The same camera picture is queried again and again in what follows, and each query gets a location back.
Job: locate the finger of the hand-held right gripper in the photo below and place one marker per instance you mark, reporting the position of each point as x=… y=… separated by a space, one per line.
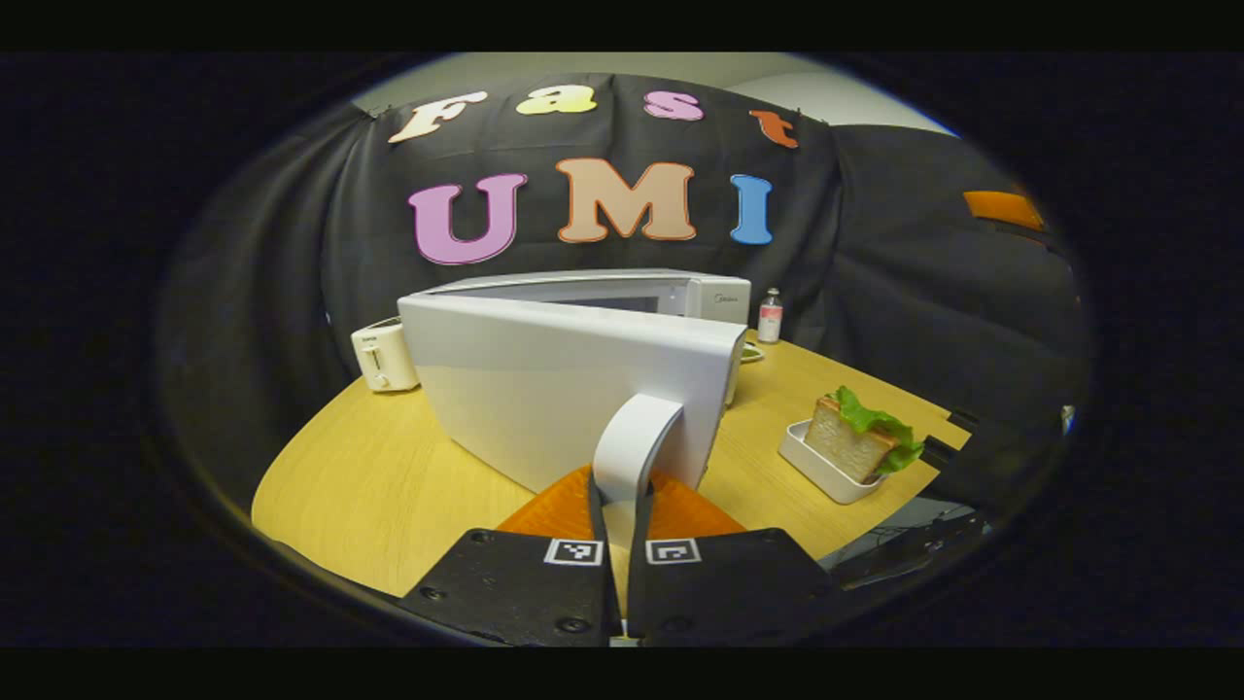
x=1001 y=209

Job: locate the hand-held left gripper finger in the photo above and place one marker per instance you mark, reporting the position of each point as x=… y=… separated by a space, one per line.
x=637 y=593
x=612 y=593

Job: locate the white microwave oven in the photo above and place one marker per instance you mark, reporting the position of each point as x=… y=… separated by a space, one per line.
x=544 y=389

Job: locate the lettuce sandwich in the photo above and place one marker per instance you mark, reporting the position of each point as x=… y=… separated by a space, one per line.
x=850 y=442

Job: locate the white rectangular tray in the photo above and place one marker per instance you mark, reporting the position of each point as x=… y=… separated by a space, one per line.
x=821 y=467

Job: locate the small clear bottle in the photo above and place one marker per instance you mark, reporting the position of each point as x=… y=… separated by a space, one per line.
x=770 y=319

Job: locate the white divided sauce dish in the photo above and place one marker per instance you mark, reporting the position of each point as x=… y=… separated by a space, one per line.
x=751 y=353

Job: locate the white toaster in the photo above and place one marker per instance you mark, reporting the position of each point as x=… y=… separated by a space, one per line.
x=384 y=355

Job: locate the black backdrop cloth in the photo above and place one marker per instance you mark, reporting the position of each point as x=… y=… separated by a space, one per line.
x=292 y=243

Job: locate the black table edge bracket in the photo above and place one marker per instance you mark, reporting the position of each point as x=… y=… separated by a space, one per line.
x=941 y=453

